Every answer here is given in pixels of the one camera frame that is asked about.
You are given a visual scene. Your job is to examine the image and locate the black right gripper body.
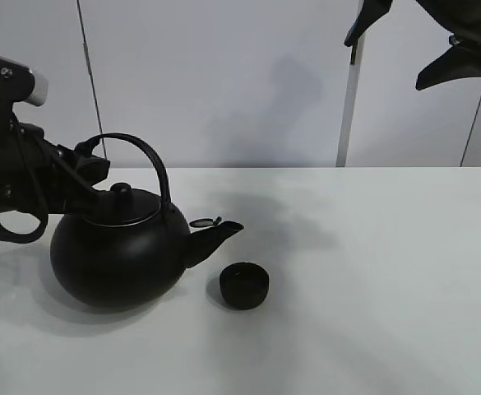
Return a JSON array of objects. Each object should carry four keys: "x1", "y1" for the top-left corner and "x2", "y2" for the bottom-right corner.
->
[{"x1": 418, "y1": 1, "x2": 481, "y2": 54}]

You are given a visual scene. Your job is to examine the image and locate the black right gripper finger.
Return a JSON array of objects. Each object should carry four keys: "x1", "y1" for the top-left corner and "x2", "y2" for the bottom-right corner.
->
[
  {"x1": 344, "y1": 0, "x2": 392, "y2": 46},
  {"x1": 415, "y1": 44, "x2": 481, "y2": 91}
]

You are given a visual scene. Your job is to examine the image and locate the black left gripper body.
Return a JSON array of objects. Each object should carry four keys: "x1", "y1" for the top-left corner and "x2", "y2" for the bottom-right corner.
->
[{"x1": 0, "y1": 123, "x2": 78, "y2": 214}]

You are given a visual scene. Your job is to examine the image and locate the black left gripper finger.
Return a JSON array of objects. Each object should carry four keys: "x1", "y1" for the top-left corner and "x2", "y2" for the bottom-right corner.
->
[
  {"x1": 49, "y1": 145, "x2": 115, "y2": 215},
  {"x1": 74, "y1": 137, "x2": 110, "y2": 186}
]

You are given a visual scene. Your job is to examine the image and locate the black cast iron teapot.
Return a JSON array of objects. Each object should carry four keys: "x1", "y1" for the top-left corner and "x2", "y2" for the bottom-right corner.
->
[{"x1": 49, "y1": 132, "x2": 244, "y2": 310}]

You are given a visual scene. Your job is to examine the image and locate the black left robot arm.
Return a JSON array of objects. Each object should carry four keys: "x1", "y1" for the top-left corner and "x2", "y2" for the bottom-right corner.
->
[{"x1": 0, "y1": 57, "x2": 115, "y2": 216}]

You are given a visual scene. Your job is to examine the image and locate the small black teacup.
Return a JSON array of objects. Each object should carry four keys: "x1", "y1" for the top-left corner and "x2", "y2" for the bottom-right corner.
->
[{"x1": 219, "y1": 262, "x2": 270, "y2": 310}]

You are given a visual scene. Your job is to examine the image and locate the thin black right cable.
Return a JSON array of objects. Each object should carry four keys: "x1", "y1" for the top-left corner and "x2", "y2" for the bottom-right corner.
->
[{"x1": 458, "y1": 73, "x2": 481, "y2": 168}]

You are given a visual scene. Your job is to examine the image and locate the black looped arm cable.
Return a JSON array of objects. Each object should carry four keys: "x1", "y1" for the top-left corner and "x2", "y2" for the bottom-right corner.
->
[{"x1": 0, "y1": 117, "x2": 48, "y2": 244}]

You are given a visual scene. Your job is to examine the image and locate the white vertical partition post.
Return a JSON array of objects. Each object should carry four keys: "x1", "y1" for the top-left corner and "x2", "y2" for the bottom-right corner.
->
[{"x1": 335, "y1": 35, "x2": 366, "y2": 168}]

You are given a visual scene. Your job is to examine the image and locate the thin black hanging cable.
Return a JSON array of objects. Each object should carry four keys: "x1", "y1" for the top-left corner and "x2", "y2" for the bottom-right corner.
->
[{"x1": 76, "y1": 0, "x2": 110, "y2": 160}]

